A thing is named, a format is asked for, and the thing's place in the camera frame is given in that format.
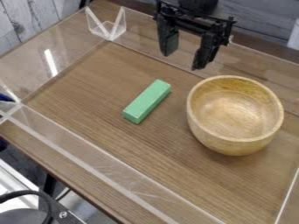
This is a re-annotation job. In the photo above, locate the green rectangular block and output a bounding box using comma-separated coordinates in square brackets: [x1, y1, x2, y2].
[121, 80, 172, 124]

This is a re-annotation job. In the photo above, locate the light wooden bowl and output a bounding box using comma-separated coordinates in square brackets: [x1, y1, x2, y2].
[185, 75, 284, 156]

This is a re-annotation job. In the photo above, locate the black cable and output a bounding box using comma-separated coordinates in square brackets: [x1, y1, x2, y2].
[0, 189, 54, 224]

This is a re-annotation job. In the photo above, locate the clear acrylic corner bracket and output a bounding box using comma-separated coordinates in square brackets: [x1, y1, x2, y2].
[85, 7, 126, 41]

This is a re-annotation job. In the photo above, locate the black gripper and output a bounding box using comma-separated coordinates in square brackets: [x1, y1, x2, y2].
[153, 0, 236, 70]

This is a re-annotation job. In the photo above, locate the black table leg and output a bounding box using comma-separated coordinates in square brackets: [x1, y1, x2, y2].
[42, 174, 57, 197]

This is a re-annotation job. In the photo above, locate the clear acrylic barrier wall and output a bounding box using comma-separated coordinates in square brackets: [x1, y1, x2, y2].
[0, 1, 299, 224]

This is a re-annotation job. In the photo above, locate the black metal bracket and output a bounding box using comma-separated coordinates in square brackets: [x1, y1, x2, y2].
[49, 198, 86, 224]

